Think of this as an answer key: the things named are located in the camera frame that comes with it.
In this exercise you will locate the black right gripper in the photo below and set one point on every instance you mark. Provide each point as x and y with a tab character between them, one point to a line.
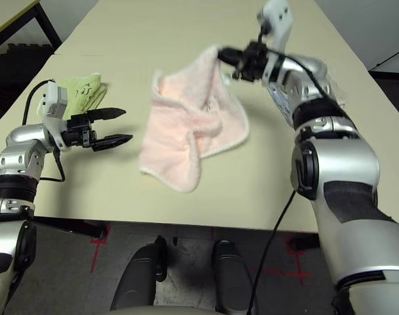
252	60

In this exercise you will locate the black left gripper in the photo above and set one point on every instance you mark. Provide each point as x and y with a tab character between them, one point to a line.
76	134

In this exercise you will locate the pink fluffy towel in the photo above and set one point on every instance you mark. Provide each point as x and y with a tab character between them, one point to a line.
186	138

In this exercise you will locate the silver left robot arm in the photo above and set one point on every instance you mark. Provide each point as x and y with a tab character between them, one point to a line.
22	138

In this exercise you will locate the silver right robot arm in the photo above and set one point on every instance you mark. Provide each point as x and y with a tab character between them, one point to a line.
344	164

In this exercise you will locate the green folded towel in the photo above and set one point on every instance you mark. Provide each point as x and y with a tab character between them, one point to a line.
84	92

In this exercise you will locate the light blue folded towel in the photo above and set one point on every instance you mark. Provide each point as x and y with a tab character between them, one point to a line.
281	101

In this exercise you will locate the beige folded towel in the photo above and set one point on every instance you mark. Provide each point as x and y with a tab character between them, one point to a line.
337	88

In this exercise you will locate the black foam floor mat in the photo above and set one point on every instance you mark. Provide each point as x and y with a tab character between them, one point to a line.
393	95
19	65

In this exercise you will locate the grey right robot leg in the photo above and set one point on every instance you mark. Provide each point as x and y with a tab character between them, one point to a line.
232	279

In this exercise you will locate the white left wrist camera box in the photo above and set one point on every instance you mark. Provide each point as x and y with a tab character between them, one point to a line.
55	101

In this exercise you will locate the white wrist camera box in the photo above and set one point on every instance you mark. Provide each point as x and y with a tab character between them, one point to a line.
280	19
55	101

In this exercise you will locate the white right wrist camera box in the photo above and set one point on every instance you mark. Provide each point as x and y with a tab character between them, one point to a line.
280	19

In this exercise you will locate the yellow-edged table with black frame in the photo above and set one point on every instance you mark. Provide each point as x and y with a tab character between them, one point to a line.
47	26

